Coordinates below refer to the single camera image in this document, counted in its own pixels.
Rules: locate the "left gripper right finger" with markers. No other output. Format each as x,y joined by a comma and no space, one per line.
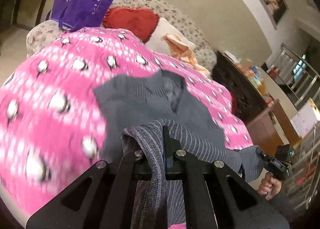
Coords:
214,195

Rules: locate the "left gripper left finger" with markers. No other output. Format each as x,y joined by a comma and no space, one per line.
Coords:
99,198

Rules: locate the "grey pinstriped suit jacket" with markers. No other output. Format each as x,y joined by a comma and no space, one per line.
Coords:
136,110

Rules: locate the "person's right hand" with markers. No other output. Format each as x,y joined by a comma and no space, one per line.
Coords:
269,186

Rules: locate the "dark carved wooden cabinet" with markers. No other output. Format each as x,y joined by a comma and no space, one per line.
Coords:
250,102

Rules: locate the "red cloth beside bed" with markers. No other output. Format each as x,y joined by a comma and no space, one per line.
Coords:
234,104

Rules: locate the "pink penguin bedspread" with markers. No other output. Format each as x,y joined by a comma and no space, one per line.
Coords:
52,128

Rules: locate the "metal drying rack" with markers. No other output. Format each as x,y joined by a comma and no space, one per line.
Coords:
301,84

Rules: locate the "orange fringed cloth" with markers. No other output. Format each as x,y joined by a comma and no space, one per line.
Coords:
182,52

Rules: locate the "white pillow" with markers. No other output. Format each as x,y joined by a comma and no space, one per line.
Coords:
158,44

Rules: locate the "red heart-shaped pillow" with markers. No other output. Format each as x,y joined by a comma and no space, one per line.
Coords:
140,21

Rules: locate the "floral padded headboard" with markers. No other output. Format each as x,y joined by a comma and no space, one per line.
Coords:
48,31

